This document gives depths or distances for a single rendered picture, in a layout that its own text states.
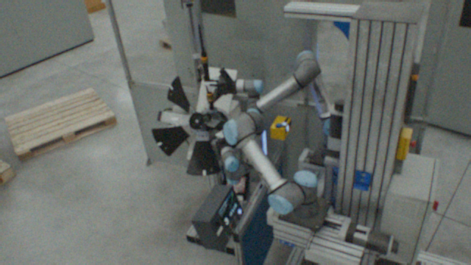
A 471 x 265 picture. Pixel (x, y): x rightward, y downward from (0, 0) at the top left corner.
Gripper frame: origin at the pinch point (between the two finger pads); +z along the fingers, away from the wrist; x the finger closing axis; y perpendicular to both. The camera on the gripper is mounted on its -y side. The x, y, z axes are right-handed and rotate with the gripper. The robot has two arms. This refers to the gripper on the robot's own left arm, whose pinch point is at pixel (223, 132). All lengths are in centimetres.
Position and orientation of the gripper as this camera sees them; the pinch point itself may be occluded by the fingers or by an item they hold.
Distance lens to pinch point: 244.4
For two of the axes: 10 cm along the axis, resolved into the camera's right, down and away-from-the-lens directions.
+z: -2.3, -5.3, 8.2
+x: 1.9, 8.0, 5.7
